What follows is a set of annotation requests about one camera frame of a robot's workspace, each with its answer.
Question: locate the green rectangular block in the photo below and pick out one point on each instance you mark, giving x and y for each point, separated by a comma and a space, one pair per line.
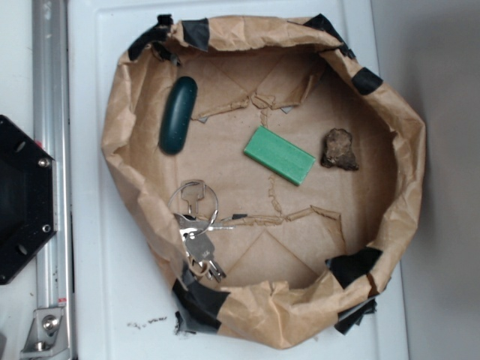
279, 155

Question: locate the brown paper bag tray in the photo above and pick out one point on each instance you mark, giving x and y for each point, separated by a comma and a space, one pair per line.
300, 258

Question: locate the dark green oval case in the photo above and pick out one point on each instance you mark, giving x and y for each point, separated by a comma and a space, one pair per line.
177, 115

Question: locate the brown rough rock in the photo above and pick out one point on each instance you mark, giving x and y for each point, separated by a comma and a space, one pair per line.
338, 151

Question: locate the white plastic board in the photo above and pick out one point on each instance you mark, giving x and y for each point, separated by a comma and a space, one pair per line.
124, 307

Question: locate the silver key bunch on ring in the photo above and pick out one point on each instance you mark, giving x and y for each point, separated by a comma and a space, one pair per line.
194, 232

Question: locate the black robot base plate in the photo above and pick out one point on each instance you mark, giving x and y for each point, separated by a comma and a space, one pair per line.
28, 219

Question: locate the aluminium extrusion rail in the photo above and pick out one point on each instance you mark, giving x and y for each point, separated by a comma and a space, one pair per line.
51, 130

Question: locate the metal corner bracket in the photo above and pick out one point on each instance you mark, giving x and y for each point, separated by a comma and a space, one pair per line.
45, 337

